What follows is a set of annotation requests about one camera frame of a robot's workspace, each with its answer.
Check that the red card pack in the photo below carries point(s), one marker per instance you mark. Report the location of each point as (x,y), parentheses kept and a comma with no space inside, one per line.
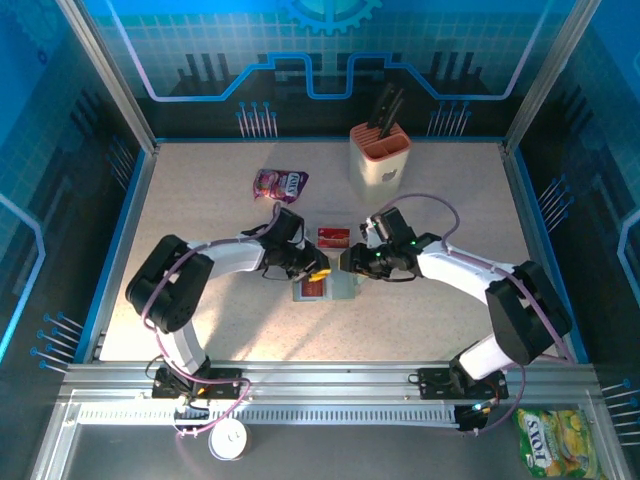
(311,290)
(334,222)
(334,237)

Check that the pale green card holder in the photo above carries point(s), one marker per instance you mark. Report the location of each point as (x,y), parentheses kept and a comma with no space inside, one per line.
(342,287)

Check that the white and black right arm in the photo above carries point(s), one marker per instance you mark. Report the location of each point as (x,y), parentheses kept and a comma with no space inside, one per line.
(525,310)

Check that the purple berry candy bag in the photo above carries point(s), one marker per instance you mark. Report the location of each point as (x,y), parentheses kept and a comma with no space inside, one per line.
(280,185)

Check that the beige knife block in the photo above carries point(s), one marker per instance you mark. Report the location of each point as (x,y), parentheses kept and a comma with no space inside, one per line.
(375,175)

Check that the white round lid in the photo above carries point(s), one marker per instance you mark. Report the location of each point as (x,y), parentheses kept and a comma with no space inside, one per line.
(229,439)

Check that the green lemon candy bag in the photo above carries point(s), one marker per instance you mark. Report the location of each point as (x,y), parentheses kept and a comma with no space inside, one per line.
(557,442)

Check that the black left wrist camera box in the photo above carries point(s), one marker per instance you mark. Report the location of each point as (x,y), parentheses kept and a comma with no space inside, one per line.
(287,225)

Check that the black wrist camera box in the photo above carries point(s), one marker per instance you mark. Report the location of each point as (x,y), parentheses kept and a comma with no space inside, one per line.
(287,225)
(390,225)

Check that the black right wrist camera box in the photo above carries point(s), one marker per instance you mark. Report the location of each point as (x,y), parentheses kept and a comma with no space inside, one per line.
(390,225)

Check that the aluminium frame rail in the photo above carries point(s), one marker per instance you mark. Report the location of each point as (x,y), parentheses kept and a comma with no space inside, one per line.
(325,380)

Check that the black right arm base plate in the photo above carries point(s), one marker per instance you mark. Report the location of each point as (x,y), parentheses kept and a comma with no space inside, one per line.
(435,385)

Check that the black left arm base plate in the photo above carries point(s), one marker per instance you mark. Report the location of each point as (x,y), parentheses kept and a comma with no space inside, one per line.
(225,382)

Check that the aluminium frame post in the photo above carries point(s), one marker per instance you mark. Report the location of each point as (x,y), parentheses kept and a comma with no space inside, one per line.
(550,70)
(107,75)

